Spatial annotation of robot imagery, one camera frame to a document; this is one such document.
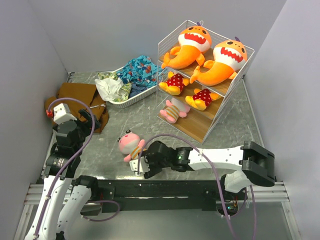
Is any large orange shark plush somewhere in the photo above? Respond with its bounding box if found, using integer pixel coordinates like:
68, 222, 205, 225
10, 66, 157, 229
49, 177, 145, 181
161, 21, 212, 70

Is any white laundry basket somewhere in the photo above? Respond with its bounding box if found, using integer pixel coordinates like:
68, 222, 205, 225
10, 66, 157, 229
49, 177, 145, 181
107, 65, 168, 109

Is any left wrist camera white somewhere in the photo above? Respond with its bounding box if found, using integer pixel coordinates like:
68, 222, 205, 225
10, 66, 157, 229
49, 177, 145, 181
46, 103, 77, 125

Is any pink frog plush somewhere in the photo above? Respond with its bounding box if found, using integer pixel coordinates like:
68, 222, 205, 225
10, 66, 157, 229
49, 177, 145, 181
117, 129, 147, 163
159, 97, 191, 124

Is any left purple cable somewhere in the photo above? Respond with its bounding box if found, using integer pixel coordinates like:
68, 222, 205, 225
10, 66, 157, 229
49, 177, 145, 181
32, 97, 96, 238

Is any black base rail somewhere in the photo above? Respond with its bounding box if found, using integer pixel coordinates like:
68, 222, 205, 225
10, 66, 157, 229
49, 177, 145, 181
82, 178, 248, 213

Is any brown garment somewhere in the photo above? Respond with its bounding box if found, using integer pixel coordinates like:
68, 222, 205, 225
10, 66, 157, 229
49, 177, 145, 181
44, 82, 109, 134

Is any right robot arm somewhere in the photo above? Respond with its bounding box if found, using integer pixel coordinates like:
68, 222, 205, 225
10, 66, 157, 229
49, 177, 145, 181
142, 141, 276, 200

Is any yellow frog plush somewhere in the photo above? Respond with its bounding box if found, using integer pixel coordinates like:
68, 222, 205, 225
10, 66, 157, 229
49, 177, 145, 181
158, 71, 190, 96
185, 88, 222, 111

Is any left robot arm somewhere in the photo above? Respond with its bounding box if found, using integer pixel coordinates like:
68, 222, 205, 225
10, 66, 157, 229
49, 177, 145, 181
25, 104, 101, 240

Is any blue patterned cloth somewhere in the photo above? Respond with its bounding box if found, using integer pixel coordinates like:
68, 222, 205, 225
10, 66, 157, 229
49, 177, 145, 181
116, 55, 161, 99

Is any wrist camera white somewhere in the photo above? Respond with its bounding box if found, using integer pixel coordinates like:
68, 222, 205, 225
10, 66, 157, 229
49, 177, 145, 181
46, 103, 77, 125
129, 156, 151, 176

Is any white green cloth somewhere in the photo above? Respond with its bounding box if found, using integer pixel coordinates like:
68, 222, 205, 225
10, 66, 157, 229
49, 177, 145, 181
94, 72, 132, 102

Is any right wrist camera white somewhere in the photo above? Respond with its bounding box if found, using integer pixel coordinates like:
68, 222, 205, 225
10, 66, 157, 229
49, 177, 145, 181
129, 156, 151, 176

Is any white wire wooden shelf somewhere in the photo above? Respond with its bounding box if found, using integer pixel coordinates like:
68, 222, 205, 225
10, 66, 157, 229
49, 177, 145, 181
156, 20, 255, 143

